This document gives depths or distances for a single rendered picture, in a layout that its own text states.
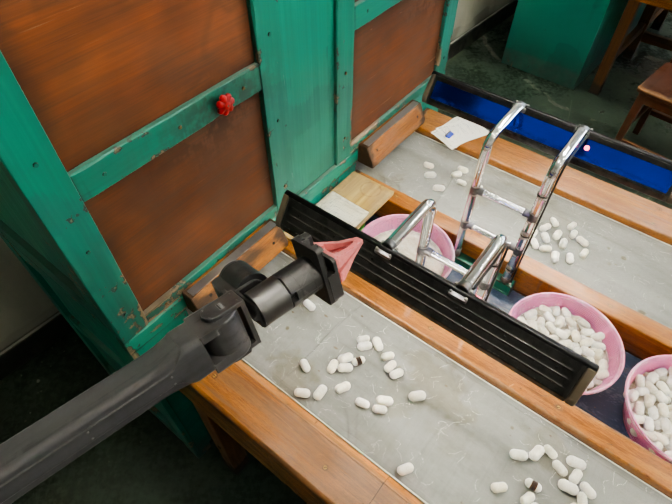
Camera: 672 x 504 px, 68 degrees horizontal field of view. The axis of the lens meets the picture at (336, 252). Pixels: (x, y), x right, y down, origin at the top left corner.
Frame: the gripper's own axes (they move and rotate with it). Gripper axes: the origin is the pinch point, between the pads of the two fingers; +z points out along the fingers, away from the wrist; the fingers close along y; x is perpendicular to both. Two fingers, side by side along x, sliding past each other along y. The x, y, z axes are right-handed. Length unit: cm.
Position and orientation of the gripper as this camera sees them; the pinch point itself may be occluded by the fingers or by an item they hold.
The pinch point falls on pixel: (356, 242)
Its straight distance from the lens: 77.8
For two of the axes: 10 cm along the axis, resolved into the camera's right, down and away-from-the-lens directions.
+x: 6.2, 3.3, -7.1
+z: 7.5, -5.0, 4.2
